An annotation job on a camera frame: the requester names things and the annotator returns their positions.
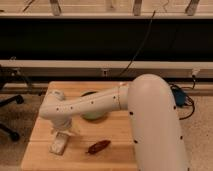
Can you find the translucent plastic cup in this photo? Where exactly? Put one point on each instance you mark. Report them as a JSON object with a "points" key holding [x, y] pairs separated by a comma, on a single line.
{"points": [[58, 94]]}

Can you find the green ceramic bowl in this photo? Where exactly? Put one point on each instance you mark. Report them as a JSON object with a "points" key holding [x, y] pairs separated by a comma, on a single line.
{"points": [[94, 115]]}

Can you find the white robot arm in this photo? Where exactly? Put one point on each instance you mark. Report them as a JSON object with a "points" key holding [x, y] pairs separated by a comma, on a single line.
{"points": [[149, 101]]}

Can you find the blue box on floor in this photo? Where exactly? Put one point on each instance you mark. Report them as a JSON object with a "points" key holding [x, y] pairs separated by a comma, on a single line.
{"points": [[180, 97]]}

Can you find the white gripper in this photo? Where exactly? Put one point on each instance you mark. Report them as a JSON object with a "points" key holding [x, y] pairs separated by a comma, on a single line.
{"points": [[60, 128]]}

